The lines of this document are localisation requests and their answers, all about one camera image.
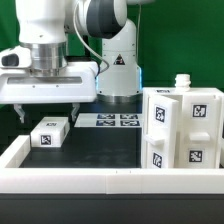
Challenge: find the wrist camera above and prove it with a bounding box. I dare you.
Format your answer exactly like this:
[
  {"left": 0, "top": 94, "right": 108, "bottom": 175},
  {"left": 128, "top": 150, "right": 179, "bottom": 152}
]
[{"left": 0, "top": 46, "right": 32, "bottom": 68}]

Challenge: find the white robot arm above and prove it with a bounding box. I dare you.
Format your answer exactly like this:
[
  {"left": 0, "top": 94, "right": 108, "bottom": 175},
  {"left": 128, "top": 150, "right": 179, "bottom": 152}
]
[{"left": 0, "top": 0, "right": 147, "bottom": 117}]

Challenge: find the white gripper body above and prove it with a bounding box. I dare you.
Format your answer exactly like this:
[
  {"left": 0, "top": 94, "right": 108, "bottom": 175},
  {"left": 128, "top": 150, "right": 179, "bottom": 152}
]
[{"left": 0, "top": 61, "right": 98, "bottom": 104}]

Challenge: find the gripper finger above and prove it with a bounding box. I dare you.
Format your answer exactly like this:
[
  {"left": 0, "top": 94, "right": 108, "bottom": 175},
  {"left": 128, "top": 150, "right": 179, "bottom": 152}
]
[
  {"left": 71, "top": 103, "right": 80, "bottom": 122},
  {"left": 14, "top": 104, "right": 25, "bottom": 122}
]

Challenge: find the white U-shaped fence frame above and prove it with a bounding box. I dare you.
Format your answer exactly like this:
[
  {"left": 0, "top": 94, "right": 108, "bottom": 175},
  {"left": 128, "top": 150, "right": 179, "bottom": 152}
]
[{"left": 0, "top": 135, "right": 224, "bottom": 194}]

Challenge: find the small white tagged block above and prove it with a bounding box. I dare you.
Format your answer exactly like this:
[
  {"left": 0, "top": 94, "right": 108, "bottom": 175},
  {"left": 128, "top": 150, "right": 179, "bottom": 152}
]
[{"left": 30, "top": 117, "right": 70, "bottom": 148}]

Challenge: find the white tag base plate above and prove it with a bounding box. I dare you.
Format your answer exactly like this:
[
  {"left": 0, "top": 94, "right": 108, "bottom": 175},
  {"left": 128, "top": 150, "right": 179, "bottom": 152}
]
[{"left": 75, "top": 113, "right": 142, "bottom": 128}]

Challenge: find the white cabinet body box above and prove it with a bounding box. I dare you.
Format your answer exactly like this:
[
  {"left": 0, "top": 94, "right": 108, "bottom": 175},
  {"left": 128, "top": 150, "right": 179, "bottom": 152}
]
[{"left": 141, "top": 74, "right": 224, "bottom": 169}]

